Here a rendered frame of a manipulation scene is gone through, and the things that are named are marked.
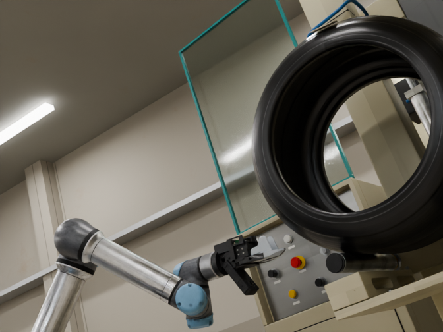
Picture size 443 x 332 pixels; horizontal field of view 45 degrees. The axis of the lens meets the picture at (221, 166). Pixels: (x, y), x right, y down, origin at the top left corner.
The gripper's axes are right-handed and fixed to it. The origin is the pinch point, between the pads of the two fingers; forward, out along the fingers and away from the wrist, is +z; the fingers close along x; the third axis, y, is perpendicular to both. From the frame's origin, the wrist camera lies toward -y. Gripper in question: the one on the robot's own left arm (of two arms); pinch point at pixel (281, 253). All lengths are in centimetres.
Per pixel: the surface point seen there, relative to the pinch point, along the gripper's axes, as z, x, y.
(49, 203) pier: -486, 295, 194
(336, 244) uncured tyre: 19.3, -8.8, -3.2
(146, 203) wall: -355, 335, 156
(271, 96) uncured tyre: 14.2, -11.8, 35.8
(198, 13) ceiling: -183, 267, 296
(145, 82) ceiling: -296, 301, 282
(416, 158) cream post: 33.6, 25.6, 18.0
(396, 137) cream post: 30.1, 25.6, 25.7
